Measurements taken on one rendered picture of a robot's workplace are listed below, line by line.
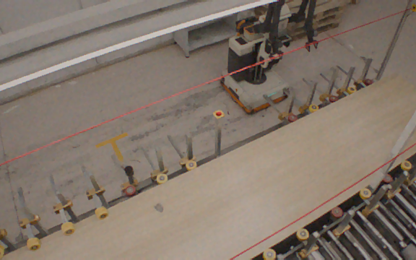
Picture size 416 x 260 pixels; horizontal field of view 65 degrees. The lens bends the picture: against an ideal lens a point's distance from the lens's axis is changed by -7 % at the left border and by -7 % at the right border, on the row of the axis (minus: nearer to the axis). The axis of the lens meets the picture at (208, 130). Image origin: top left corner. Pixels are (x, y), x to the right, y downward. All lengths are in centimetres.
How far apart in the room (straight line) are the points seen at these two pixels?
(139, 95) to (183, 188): 226
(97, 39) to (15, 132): 348
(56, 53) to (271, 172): 186
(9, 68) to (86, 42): 29
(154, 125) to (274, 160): 188
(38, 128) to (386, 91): 397
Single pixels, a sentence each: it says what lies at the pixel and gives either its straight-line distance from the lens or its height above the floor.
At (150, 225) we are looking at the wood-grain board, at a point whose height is 90.
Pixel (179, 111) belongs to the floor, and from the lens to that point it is 431.
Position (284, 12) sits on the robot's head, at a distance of 361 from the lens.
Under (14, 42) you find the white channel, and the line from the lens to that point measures 131.
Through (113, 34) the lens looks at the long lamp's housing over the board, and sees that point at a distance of 136.
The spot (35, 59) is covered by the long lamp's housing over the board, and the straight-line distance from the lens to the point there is 134.
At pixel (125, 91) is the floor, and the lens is 470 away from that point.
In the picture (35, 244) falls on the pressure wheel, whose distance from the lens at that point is 254.
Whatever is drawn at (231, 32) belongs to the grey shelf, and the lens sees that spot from 544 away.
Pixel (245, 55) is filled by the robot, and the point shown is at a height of 68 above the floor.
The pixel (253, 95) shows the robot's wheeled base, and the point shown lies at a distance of 412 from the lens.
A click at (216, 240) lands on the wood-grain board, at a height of 90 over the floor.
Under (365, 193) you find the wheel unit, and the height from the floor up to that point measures 90.
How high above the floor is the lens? 308
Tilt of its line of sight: 49 degrees down
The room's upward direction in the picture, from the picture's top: straight up
